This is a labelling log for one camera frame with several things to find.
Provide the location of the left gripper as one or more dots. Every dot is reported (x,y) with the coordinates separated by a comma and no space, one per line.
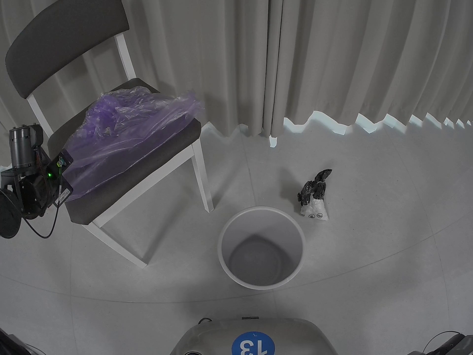
(37,194)

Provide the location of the purple plastic bag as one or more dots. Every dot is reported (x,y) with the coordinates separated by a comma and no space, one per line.
(129,131)

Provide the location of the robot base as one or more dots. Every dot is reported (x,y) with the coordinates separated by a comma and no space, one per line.
(255,338)

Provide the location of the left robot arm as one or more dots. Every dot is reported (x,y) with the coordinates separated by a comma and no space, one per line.
(26,142)

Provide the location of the white trash bin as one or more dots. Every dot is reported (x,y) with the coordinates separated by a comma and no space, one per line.
(258,257)

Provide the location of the crumpled black plastic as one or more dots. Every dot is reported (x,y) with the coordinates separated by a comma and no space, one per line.
(314,189)

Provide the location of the dark grey white chair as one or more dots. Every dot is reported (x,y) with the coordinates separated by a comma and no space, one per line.
(66,31)

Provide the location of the beige curtain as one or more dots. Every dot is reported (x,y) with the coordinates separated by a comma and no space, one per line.
(369,50)
(203,50)

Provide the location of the clear printed wrapper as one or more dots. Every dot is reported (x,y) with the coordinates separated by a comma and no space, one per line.
(316,211)

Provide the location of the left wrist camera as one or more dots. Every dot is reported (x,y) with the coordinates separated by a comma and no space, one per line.
(61,165)

